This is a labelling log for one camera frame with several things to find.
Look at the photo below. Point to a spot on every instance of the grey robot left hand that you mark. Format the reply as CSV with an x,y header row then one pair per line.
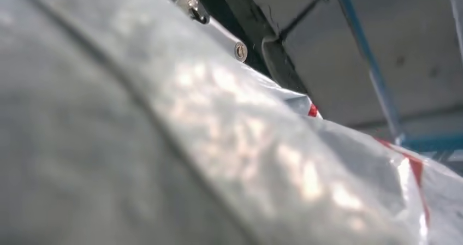
x,y
220,37

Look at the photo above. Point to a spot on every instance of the dark structural beam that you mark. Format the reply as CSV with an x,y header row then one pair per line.
x,y
249,23

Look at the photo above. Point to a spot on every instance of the grey red-print parcel bag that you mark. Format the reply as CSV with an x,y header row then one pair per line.
x,y
202,145

